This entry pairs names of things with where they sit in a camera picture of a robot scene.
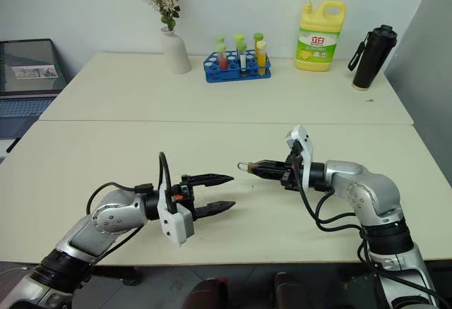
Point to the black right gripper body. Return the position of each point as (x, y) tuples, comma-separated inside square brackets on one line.
[(292, 178)]

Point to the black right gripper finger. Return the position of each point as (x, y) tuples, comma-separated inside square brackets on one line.
[(272, 164), (270, 173)]

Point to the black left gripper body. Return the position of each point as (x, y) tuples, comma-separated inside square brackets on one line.
[(184, 193)]

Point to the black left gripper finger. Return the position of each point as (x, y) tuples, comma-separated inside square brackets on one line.
[(212, 180), (215, 209)]

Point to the brass padlock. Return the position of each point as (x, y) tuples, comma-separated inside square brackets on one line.
[(250, 168)]

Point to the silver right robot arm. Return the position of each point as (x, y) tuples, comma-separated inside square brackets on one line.
[(370, 189)]

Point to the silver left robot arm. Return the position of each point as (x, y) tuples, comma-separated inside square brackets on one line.
[(113, 214)]

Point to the dark rounded shape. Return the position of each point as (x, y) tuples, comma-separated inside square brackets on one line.
[(210, 295), (289, 293)]

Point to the blue test tube rack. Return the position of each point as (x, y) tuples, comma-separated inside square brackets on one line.
[(233, 75)]

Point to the yellow-capped tube orange liquid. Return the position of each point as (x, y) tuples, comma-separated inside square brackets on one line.
[(261, 56)]

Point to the green-capped tube white label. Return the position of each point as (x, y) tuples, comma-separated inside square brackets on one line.
[(242, 58)]

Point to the green-capped tube red liquid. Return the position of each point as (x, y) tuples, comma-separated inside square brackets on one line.
[(222, 58)]

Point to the green-capped test tube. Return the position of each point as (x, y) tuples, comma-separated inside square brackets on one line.
[(258, 36), (220, 39), (239, 37)]

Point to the yellow dish soap pump bottle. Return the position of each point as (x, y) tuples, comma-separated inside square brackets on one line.
[(316, 41)]

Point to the white ceramic vase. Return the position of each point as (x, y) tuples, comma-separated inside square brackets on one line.
[(176, 53)]

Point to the open laptop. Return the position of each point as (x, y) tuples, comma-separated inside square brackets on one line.
[(28, 104)]

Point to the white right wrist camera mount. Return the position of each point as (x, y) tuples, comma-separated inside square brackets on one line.
[(306, 150)]

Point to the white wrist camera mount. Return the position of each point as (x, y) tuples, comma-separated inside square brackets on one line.
[(176, 225), (306, 150)]

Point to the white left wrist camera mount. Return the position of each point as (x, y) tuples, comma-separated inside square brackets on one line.
[(176, 225)]

